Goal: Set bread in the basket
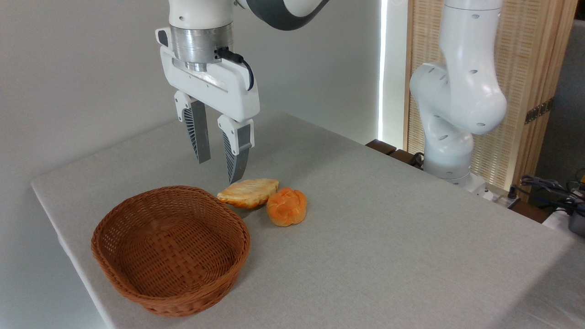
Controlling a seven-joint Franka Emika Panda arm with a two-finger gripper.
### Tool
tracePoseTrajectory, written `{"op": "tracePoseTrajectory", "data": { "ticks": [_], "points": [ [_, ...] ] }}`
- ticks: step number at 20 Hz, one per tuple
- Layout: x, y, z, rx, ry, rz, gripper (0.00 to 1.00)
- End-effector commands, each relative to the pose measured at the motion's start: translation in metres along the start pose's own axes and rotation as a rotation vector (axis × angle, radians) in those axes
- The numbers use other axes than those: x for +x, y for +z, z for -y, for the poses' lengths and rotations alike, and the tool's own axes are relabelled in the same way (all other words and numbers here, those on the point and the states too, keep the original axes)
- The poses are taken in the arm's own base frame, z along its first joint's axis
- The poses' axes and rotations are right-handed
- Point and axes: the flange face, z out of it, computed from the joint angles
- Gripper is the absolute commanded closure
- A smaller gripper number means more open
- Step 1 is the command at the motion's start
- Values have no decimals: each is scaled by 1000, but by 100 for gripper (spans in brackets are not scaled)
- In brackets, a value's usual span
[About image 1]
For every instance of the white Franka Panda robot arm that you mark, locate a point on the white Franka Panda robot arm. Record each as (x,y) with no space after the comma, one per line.
(461,91)

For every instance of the flat pale toasted bread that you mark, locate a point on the flat pale toasted bread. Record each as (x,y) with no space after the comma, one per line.
(249,192)

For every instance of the white power strip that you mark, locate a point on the white power strip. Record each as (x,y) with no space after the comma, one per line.
(500,196)

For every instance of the black metal screen hinge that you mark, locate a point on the black metal screen hinge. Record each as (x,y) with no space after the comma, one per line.
(538,111)

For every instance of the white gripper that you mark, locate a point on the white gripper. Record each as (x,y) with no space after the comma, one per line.
(219,93)

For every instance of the wooden slat folding screen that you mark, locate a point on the wooden slat folding screen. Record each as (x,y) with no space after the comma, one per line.
(530,45)

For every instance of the round orange knotted bread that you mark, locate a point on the round orange knotted bread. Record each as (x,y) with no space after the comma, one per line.
(287,206)

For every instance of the brown woven wicker basket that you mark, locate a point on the brown woven wicker basket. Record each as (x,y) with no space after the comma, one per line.
(169,274)

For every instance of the dark brown wooden furniture edge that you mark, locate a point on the dark brown wooden furniture edge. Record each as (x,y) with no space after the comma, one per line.
(381,147)

